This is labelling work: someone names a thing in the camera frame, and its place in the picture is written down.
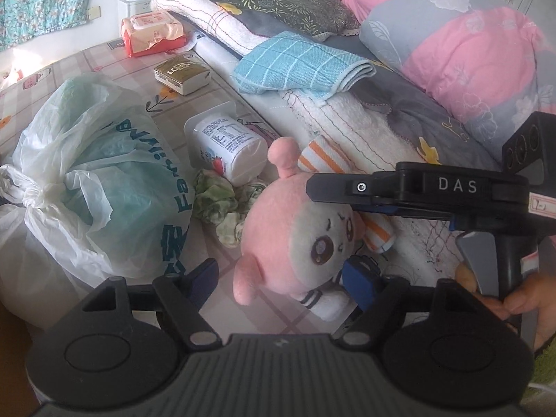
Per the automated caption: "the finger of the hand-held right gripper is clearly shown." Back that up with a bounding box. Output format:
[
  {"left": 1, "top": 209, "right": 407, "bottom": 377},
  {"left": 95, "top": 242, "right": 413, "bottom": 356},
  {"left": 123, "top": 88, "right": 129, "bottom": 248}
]
[{"left": 306, "top": 172, "right": 399, "bottom": 218}]

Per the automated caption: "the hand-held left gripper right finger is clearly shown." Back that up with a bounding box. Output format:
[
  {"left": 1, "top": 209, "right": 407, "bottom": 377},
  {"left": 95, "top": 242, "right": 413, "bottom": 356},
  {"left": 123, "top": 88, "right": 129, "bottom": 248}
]
[{"left": 333, "top": 255, "right": 500, "bottom": 350}]

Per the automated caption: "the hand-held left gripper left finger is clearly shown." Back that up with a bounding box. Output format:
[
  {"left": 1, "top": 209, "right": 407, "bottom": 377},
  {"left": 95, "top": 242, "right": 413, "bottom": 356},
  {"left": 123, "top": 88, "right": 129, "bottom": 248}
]
[{"left": 80, "top": 257, "right": 222, "bottom": 351}]

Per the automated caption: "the pink plush toy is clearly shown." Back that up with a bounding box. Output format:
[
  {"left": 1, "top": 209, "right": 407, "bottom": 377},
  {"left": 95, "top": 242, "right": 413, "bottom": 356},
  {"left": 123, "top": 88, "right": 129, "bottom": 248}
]
[{"left": 232, "top": 136, "right": 394, "bottom": 323}]

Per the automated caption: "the blue checked towel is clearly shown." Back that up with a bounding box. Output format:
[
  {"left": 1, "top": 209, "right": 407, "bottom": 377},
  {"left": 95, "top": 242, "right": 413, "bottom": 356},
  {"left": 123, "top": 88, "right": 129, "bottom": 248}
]
[{"left": 234, "top": 31, "right": 377, "bottom": 106}]

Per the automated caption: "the gold tissue pack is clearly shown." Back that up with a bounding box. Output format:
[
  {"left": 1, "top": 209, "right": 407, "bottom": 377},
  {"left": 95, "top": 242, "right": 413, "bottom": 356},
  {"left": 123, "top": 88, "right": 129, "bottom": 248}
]
[{"left": 154, "top": 54, "right": 212, "bottom": 97}]

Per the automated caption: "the brown cardboard box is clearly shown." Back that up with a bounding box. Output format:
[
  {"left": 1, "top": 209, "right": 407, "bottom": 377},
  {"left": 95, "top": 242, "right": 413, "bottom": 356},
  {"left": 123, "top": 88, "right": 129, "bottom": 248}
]
[{"left": 0, "top": 302, "right": 38, "bottom": 404}]

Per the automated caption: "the person's right hand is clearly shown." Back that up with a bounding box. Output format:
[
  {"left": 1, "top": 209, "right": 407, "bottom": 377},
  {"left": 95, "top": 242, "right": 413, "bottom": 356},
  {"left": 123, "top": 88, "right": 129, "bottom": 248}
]
[{"left": 455, "top": 264, "right": 556, "bottom": 353}]

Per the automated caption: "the orange striped white cloth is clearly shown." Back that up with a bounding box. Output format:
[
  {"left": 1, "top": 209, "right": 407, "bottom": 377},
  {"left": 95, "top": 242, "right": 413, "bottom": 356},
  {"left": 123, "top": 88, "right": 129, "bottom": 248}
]
[{"left": 297, "top": 136, "right": 396, "bottom": 255}]

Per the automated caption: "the green floral scrunchie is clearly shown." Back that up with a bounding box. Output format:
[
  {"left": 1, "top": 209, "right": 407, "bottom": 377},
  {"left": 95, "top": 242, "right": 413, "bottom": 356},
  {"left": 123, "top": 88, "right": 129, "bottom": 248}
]
[{"left": 192, "top": 169, "right": 267, "bottom": 249}]

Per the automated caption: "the grey fleece-lined floral blanket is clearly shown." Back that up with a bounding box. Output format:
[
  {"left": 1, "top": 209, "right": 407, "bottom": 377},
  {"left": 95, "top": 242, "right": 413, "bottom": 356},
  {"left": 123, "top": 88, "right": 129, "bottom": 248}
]
[{"left": 150, "top": 0, "right": 513, "bottom": 279}]

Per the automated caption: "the white plastic yogurt cup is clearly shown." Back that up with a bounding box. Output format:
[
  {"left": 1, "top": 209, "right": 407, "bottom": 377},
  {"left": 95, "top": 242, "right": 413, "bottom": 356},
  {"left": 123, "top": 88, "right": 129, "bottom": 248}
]
[{"left": 183, "top": 101, "right": 269, "bottom": 187}]

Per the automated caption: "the white printed plastic bag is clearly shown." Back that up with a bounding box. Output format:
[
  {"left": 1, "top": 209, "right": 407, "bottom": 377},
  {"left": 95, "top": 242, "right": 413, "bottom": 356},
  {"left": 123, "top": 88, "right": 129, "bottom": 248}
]
[{"left": 0, "top": 73, "right": 197, "bottom": 328}]

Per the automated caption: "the grey leaf print pillow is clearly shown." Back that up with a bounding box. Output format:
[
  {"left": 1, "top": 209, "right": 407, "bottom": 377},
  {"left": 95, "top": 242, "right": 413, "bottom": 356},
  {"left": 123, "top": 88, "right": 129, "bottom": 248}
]
[{"left": 207, "top": 0, "right": 362, "bottom": 40}]

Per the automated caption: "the white paper receipt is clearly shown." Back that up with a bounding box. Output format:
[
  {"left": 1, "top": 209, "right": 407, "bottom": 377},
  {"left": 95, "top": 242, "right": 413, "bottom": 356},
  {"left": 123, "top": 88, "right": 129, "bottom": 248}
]
[{"left": 176, "top": 30, "right": 199, "bottom": 54}]

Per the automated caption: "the plaid patterned bed sheet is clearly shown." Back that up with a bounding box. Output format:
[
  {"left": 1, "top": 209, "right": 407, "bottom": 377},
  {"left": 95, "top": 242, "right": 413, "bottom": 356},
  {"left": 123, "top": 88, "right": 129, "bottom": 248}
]
[{"left": 0, "top": 39, "right": 348, "bottom": 328}]

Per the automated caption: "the pink wet wipes pack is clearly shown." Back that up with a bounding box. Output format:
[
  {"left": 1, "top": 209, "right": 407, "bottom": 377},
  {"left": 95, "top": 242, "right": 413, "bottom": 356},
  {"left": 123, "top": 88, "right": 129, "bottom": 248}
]
[{"left": 120, "top": 10, "right": 196, "bottom": 58}]

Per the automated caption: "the teal floral curtain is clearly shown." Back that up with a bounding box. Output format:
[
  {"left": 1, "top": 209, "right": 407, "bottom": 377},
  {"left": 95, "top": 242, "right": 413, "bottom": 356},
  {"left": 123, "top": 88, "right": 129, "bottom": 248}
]
[{"left": 0, "top": 0, "right": 95, "bottom": 52}]

